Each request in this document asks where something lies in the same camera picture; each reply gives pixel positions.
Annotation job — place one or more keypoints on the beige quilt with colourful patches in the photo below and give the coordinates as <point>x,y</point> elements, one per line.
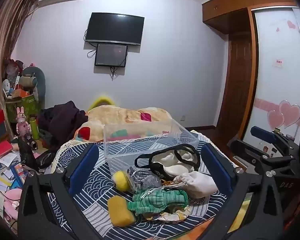
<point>120,118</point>

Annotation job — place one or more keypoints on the small black wall monitor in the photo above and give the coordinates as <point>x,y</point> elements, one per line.
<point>111,55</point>

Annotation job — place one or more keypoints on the green knitted gloves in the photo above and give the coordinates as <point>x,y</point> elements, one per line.
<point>160,200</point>

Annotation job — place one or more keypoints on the wall-mounted black television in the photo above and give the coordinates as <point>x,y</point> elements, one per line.
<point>115,28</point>

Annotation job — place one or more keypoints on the pink rabbit figure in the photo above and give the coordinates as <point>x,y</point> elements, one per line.
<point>22,125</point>

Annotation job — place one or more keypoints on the white sock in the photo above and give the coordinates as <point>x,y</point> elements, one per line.
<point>201,185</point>

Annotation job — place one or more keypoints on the black cylindrical lens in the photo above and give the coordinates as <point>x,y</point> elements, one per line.
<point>31,142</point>

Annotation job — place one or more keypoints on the black bag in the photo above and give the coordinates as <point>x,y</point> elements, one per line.
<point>30,157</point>

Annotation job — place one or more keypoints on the rectangular yellow sponge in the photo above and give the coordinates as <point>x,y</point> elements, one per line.
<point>120,211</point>

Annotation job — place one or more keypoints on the pile of papers and books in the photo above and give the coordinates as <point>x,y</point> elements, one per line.
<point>6,177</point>

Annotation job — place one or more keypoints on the brown striped curtain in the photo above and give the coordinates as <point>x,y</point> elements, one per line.
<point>5,37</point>

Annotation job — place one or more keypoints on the red book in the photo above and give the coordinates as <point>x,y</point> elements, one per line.
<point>0,151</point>

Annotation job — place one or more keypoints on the blue white wave pattern blanket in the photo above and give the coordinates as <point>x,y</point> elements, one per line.
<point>97,205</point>

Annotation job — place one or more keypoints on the round yellow sponge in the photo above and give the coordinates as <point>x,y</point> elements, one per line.
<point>121,180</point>

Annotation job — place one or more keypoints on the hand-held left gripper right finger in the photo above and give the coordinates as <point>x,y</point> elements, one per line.
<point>216,166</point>

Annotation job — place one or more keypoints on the clear plastic storage box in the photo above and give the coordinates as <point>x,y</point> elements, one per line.
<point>120,142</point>

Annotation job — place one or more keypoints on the grey socks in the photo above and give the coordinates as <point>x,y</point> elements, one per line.
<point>146,177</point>

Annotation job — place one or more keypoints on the grey-green long plush toy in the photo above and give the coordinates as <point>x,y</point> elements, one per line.
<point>40,85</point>

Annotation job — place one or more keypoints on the wooden overhead cabinet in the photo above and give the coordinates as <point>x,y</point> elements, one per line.
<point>235,2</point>

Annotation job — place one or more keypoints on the green bottle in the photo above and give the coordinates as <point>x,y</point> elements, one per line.
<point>34,130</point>

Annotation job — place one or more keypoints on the brown wooden door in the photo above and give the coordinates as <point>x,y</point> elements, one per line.
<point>236,85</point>

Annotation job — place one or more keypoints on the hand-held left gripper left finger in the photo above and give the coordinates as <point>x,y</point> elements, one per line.
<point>84,166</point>

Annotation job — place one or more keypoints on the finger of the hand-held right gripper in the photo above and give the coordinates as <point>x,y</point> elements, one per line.
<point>263,133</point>
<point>250,150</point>

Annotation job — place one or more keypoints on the green cardboard box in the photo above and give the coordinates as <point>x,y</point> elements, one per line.
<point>27,106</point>

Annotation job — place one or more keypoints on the cartoon printed cloth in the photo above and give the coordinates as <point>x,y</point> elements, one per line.
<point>173,216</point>

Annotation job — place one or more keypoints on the white cloth with black trim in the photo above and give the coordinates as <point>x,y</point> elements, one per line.
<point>172,161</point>

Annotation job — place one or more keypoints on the yellow fuzzy item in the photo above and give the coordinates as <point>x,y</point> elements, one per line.
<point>100,102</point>

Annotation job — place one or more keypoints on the dark clothes pile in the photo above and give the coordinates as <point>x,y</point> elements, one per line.
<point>62,117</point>

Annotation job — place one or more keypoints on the pink plush slippers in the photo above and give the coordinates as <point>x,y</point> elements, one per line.
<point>11,202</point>

